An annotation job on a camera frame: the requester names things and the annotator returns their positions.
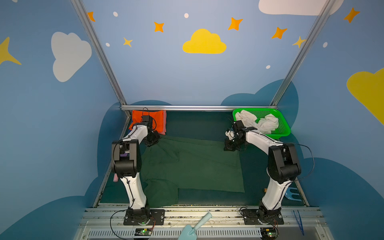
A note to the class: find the dark green t shirt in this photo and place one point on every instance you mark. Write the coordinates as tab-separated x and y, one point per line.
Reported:
176	163

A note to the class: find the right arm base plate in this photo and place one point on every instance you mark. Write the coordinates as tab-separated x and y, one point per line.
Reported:
261	216

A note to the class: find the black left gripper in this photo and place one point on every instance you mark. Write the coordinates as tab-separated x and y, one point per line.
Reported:
153	139

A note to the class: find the pink folded t shirt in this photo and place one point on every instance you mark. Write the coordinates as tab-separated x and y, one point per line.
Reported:
161	120

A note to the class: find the aluminium right floor rail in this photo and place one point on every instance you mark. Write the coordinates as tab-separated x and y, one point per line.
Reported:
306	162

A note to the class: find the right green circuit board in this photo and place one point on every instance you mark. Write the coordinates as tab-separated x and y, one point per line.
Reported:
268	234

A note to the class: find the aluminium left floor rail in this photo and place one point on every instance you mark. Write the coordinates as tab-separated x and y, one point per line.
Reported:
111	131

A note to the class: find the left green circuit board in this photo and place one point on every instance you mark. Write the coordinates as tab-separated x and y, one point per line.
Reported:
143	232

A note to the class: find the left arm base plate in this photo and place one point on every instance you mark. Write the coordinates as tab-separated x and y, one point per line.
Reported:
144	217

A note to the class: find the green circuit board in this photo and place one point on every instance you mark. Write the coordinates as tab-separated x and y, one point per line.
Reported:
268	234
143	232

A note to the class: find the green plastic basket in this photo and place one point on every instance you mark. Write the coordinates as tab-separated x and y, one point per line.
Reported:
282	131

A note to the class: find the purple toy shovel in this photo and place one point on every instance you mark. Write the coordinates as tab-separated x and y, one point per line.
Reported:
116	178

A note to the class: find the aluminium back frame rail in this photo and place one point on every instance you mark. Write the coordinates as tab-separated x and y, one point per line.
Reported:
189	108

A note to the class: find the aluminium right frame post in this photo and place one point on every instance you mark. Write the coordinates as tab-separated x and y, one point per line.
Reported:
304	50

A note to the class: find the white t shirt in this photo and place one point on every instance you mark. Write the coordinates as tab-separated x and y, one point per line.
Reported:
265	125

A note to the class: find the aluminium floor rail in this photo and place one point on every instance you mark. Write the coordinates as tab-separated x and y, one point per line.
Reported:
111	131
306	162

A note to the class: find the aluminium frame post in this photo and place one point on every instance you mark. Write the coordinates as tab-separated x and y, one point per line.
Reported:
304	50
96	44

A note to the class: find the wooden handled blue tool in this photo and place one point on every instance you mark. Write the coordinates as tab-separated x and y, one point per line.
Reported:
289	194

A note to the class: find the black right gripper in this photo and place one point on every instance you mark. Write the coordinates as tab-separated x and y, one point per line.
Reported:
231	142

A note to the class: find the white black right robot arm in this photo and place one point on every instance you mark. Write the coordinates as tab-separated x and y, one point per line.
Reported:
283	168

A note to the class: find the teal toy trowel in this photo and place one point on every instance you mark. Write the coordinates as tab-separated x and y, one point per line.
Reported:
190	233

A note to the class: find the orange folded t shirt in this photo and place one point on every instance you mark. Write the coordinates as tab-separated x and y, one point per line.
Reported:
136	117

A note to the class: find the aluminium left frame post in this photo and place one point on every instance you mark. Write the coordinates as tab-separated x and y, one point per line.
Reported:
96	44

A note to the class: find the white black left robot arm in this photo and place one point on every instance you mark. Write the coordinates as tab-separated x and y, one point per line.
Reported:
127	164

